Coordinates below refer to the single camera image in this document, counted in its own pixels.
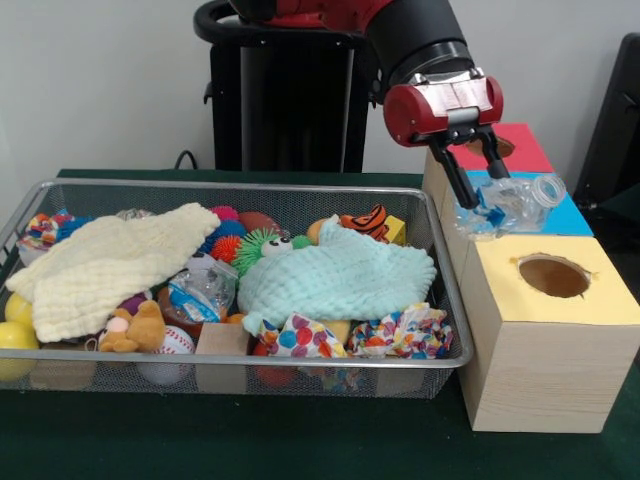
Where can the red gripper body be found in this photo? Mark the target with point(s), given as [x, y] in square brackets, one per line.
[405, 115]

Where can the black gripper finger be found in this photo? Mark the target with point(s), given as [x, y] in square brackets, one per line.
[457, 175]
[494, 155]

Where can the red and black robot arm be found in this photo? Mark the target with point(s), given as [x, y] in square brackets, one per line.
[415, 35]

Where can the wooden box with three holes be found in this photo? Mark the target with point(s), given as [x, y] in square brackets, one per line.
[540, 380]

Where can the orange tiger plush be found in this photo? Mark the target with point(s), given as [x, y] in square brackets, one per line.
[370, 222]

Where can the black upright panel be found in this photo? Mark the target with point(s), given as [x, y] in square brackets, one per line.
[615, 125]

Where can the dark green table cloth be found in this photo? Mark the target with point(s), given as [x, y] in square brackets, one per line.
[300, 440]
[620, 197]

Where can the mint green muslin cloth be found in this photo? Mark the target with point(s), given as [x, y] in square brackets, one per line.
[340, 275]

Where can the crumpled confetti print paper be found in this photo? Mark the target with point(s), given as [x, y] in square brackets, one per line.
[400, 330]

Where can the green spiky toy with eyes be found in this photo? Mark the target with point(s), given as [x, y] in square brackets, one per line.
[255, 247]

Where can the crumpled polka dot paper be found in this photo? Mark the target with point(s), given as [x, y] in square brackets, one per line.
[295, 340]

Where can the crushed clear bottle blue label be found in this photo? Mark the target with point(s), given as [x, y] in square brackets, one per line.
[195, 297]

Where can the white baseball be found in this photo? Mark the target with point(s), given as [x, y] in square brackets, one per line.
[177, 342]

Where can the cream muslin cloth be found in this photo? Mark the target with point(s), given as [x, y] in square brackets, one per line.
[110, 265]

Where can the brown plush animal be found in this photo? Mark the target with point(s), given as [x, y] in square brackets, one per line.
[145, 325]

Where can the yellow ball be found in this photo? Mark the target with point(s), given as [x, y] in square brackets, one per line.
[17, 336]

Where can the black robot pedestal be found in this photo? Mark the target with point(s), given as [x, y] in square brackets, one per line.
[295, 110]

